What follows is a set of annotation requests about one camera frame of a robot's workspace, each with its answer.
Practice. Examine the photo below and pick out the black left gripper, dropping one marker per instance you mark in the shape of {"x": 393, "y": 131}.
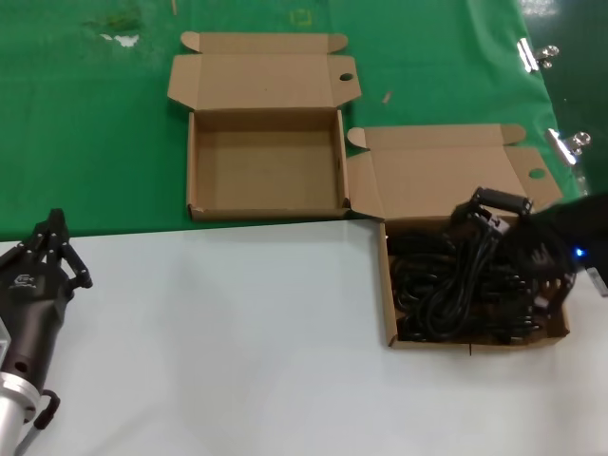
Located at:
{"x": 33, "y": 309}

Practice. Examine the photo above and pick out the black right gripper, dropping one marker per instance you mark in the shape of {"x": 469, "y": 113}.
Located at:
{"x": 560, "y": 233}

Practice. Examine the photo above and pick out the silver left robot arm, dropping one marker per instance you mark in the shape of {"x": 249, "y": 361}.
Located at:
{"x": 12, "y": 408}

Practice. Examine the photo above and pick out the cardboard box with open lid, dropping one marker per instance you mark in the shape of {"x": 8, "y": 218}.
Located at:
{"x": 442, "y": 180}
{"x": 266, "y": 161}

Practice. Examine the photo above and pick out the silver binder clip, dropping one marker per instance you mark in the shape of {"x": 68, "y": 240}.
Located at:
{"x": 560, "y": 145}
{"x": 527, "y": 54}

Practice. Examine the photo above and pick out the green table cloth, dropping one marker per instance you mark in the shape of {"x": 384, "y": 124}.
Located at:
{"x": 95, "y": 142}

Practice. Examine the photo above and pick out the small wooden chip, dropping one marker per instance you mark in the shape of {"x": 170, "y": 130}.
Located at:
{"x": 387, "y": 97}

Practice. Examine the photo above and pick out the small wooden stick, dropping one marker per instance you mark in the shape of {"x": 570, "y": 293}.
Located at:
{"x": 174, "y": 7}

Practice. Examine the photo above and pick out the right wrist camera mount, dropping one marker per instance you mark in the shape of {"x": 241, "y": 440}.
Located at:
{"x": 597, "y": 280}

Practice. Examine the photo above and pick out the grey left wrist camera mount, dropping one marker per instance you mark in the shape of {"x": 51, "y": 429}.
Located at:
{"x": 4, "y": 337}

